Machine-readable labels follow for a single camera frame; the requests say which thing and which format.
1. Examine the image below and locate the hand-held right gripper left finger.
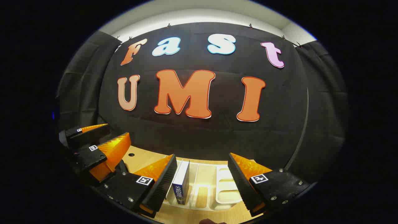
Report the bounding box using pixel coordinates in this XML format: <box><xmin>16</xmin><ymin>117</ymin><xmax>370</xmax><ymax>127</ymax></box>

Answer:
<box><xmin>99</xmin><ymin>154</ymin><xmax>178</xmax><ymax>218</ymax></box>

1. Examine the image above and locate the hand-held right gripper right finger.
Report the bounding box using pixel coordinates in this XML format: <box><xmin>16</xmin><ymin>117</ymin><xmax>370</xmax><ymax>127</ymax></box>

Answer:
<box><xmin>228</xmin><ymin>152</ymin><xmax>311</xmax><ymax>218</ymax></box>

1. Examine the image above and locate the blue cover book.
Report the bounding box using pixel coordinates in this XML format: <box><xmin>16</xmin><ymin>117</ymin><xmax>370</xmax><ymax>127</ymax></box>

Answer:
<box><xmin>172</xmin><ymin>160</ymin><xmax>190</xmax><ymax>205</ymax></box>

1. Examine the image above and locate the white bookshelf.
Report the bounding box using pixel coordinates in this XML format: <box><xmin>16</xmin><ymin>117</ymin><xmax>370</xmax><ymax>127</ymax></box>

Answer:
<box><xmin>165</xmin><ymin>159</ymin><xmax>249</xmax><ymax>212</ymax></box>

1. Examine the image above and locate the black backdrop cloth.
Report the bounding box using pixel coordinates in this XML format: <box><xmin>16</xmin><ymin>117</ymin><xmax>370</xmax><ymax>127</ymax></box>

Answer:
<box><xmin>56</xmin><ymin>22</ymin><xmax>349</xmax><ymax>187</ymax></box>

